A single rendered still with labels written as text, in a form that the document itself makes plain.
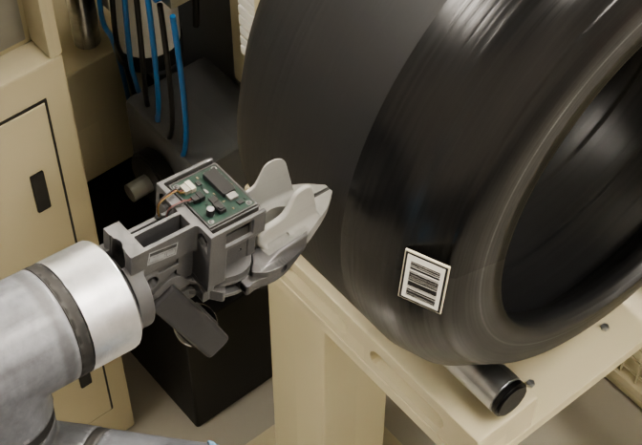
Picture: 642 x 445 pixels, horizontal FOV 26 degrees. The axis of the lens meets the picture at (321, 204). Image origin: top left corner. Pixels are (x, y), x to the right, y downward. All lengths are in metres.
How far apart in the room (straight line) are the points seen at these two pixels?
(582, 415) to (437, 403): 1.06
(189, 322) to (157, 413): 1.40
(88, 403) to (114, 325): 1.33
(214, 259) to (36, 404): 0.17
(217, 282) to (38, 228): 0.91
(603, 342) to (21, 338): 0.82
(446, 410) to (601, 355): 0.22
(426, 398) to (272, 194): 0.43
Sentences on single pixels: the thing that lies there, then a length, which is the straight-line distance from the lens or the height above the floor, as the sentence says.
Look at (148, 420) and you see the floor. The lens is 2.49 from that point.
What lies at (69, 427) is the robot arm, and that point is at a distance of 1.07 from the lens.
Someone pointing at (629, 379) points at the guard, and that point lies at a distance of 2.19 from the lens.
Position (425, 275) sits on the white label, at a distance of 1.14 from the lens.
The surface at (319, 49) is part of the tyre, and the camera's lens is 1.15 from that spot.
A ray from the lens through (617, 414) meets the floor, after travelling 2.54.
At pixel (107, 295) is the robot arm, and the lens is 1.01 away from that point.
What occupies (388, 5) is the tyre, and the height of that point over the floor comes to 1.38.
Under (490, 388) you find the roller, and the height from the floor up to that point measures 0.92.
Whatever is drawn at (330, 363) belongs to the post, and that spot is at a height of 0.47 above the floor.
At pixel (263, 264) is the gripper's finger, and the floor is 1.25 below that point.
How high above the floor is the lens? 2.12
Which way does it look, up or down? 50 degrees down
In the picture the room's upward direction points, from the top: straight up
